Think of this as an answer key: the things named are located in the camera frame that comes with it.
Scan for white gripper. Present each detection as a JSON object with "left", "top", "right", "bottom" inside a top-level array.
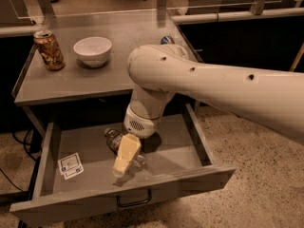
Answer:
[{"left": 113, "top": 106, "right": 161, "bottom": 177}]

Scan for clear plastic water bottle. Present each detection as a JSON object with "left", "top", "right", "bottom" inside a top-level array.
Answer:
[{"left": 104, "top": 128, "right": 147, "bottom": 168}]

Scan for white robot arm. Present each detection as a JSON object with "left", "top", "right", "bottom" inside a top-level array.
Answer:
[{"left": 123, "top": 44, "right": 304, "bottom": 144}]

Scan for grey open top drawer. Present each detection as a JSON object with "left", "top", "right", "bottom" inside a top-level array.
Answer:
[{"left": 10, "top": 104, "right": 235, "bottom": 228}]

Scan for grey metal cabinet counter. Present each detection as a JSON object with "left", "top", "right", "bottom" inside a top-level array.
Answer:
[{"left": 11, "top": 9, "right": 212, "bottom": 138}]

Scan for white fiducial tag card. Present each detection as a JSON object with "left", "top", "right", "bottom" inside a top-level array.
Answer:
[{"left": 58, "top": 153, "right": 84, "bottom": 180}]

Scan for white ceramic bowl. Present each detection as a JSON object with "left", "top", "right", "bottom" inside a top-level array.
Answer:
[{"left": 73, "top": 36, "right": 112, "bottom": 67}]

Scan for blue silver soda can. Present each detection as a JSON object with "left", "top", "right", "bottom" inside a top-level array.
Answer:
[{"left": 161, "top": 35, "right": 175, "bottom": 45}]

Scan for brown soda can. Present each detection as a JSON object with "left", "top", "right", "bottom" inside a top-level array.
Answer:
[{"left": 33, "top": 30, "right": 65, "bottom": 71}]

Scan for black drawer handle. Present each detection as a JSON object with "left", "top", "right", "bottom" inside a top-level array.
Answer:
[{"left": 116, "top": 189, "right": 152, "bottom": 208}]

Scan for black floor cables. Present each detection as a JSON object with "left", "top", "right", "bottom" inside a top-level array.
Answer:
[{"left": 0, "top": 128, "right": 41, "bottom": 193}]

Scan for yellow frame cart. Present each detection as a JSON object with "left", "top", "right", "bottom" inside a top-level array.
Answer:
[{"left": 289, "top": 43, "right": 304, "bottom": 72}]

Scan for grey horizontal rail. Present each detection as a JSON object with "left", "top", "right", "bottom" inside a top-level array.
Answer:
[{"left": 171, "top": 8, "right": 304, "bottom": 25}]

